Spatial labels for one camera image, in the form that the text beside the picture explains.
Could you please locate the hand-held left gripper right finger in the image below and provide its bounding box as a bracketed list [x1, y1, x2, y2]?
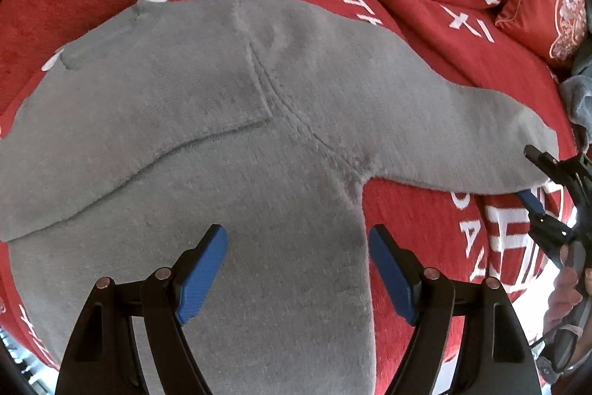
[369, 224, 542, 395]

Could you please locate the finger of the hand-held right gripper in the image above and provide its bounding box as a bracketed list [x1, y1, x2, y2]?
[518, 189, 574, 270]
[524, 145, 592, 185]

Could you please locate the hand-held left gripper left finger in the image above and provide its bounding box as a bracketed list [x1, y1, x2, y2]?
[55, 224, 229, 395]

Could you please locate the grey knit sweater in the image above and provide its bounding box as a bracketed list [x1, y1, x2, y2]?
[0, 0, 560, 395]

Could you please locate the person's right hand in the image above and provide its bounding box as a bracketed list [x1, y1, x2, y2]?
[543, 244, 592, 333]

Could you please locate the blue-grey cloth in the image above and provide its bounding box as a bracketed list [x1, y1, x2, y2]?
[557, 53, 592, 155]

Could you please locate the red printed blanket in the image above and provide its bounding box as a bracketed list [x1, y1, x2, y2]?
[0, 0, 584, 395]

